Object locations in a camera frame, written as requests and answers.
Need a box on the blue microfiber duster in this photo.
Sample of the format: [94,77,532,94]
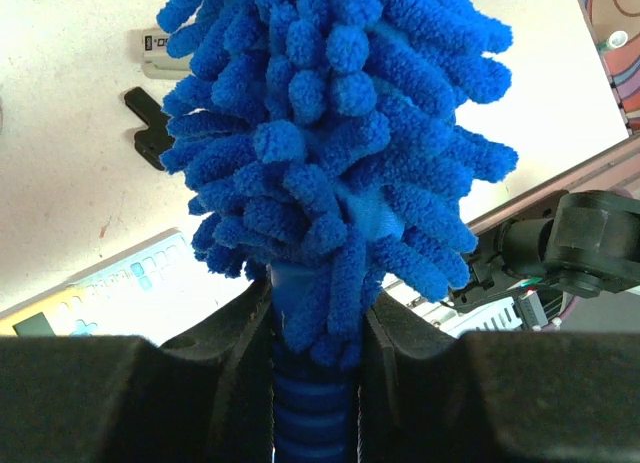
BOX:
[157,0,518,462]

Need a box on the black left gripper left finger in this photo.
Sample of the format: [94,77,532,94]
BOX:
[1,280,273,462]

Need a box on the black aluminium rail base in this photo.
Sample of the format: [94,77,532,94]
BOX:
[389,132,640,339]

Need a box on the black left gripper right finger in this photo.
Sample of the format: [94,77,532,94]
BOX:
[360,295,639,462]

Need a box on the yellow grey calculator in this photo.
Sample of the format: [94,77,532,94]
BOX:
[0,227,201,337]

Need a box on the silver black stapler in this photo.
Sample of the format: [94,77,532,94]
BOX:
[139,28,190,80]

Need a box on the black plastic clip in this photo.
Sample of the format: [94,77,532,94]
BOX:
[123,87,174,171]

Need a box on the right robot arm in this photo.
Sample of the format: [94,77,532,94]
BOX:
[449,190,639,313]

